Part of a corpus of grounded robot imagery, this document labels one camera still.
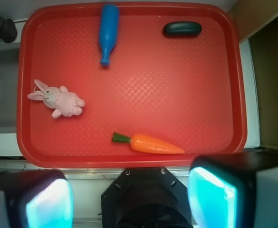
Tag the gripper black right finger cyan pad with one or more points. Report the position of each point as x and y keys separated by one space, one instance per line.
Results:
x=238 y=190

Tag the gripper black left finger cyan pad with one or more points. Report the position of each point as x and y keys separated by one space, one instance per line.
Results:
x=35 y=199

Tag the pink plush bunny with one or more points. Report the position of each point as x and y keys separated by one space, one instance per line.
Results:
x=60 y=99

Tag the orange toy carrot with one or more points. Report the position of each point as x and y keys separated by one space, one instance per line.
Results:
x=147 y=144

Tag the dark green oval object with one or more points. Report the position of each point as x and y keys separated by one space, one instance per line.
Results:
x=182 y=28

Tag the blue plastic bottle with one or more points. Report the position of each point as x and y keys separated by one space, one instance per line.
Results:
x=108 y=32

